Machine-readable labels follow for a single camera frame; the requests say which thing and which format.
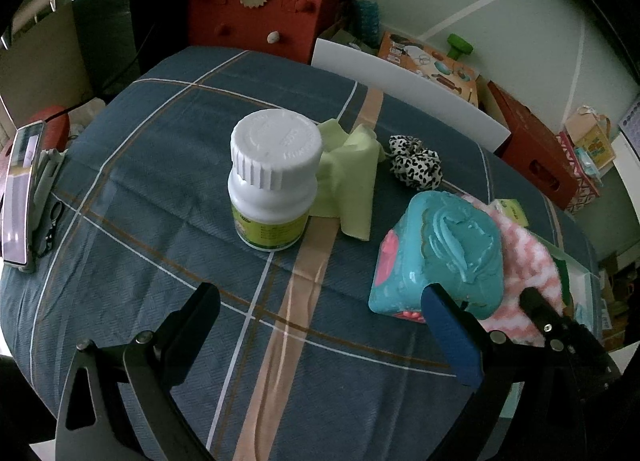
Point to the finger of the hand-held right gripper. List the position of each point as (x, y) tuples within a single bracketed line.
[(537, 308)]

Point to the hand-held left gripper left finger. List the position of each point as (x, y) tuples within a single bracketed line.
[(190, 316)]

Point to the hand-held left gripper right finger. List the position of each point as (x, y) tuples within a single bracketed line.
[(450, 336)]

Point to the blue face mask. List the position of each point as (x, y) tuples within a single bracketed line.
[(584, 318)]

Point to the pink striped fluffy cloth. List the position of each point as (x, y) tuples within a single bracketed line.
[(525, 261)]

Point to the teal wet wipes pack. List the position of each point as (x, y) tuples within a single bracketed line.
[(440, 251)]

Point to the small yellow green pack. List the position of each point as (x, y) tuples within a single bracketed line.
[(512, 211)]

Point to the patterned basket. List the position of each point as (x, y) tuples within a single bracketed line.
[(585, 193)]

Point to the light blue packet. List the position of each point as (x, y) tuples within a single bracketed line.
[(587, 166)]

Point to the white bottle green label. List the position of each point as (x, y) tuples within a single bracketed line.
[(270, 181)]

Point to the red cardboard box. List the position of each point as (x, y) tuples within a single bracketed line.
[(530, 141)]

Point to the black white spotted scrunchie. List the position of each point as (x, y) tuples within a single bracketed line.
[(415, 166)]

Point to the white shelf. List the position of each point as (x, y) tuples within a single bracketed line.
[(627, 156)]

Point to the yellow paper bag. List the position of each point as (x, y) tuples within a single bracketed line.
[(597, 141)]

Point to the blue plaid bedsheet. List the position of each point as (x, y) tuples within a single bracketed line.
[(150, 141)]

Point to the light green cloth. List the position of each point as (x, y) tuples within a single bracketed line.
[(350, 176)]

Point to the grey phone holder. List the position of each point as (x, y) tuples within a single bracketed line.
[(47, 176)]

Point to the white laundry basket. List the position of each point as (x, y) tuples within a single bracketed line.
[(631, 116)]

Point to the white plastic bag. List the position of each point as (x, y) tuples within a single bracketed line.
[(87, 116)]

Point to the red round stool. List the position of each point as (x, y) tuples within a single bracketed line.
[(55, 126)]

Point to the white board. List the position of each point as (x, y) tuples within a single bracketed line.
[(400, 91)]

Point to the colourful toy box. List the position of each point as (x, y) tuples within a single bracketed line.
[(425, 66)]

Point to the green toy dumbbell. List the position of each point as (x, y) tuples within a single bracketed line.
[(459, 45)]

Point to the red felt bag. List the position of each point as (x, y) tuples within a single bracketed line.
[(260, 16)]

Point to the plastic water bottle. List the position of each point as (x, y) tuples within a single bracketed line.
[(366, 16)]

